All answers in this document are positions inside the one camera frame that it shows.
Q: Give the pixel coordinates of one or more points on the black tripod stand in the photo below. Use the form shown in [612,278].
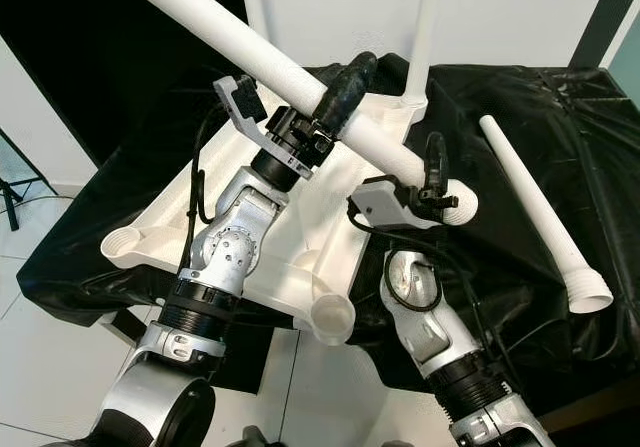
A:
[15,192]

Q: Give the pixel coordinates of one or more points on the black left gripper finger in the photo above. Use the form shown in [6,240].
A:
[352,85]

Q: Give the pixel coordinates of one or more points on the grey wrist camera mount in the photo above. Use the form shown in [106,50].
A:
[240,107]
[382,205]

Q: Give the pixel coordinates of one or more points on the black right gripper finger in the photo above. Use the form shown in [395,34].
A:
[435,162]

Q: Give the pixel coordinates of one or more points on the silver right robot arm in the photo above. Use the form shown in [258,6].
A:
[445,337]

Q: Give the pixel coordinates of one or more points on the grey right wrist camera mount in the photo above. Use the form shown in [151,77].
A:
[382,205]

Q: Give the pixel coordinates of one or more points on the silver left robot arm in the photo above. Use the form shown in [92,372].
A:
[230,237]

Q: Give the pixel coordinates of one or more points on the teal glass panel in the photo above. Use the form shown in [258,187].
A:
[628,52]

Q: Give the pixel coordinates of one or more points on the black plastic cover sheet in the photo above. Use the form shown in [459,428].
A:
[540,97]

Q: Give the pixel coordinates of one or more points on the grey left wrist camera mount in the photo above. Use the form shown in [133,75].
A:
[240,107]

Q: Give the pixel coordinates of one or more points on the black door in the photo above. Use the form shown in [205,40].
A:
[80,57]

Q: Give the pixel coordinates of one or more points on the black wall pillar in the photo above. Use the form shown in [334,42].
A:
[605,17]

